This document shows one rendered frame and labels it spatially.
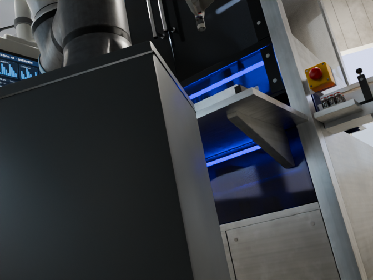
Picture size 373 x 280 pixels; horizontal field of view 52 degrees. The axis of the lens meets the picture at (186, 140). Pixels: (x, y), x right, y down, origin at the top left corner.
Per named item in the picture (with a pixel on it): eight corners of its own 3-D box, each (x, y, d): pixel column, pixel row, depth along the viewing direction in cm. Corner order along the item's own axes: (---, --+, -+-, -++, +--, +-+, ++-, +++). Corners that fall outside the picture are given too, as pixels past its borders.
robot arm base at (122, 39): (129, 64, 54) (120, 6, 57) (36, 93, 57) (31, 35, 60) (161, 100, 68) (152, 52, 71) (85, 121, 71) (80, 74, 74)
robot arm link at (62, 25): (71, 18, 57) (62, -53, 61) (52, 63, 68) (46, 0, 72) (143, 30, 64) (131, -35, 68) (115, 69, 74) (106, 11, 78)
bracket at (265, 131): (286, 168, 127) (277, 132, 131) (295, 166, 125) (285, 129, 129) (237, 160, 100) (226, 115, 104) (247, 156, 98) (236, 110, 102)
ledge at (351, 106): (327, 125, 135) (326, 120, 135) (365, 112, 128) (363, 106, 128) (314, 118, 123) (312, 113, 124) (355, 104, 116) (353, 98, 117)
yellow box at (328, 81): (316, 94, 131) (311, 75, 133) (337, 85, 127) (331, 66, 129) (309, 89, 125) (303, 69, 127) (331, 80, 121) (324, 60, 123)
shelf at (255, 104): (164, 178, 168) (164, 174, 169) (316, 124, 131) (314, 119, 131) (75, 172, 130) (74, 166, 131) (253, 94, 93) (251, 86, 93)
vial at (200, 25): (201, 33, 103) (197, 19, 105) (207, 29, 102) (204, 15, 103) (196, 30, 102) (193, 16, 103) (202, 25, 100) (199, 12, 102)
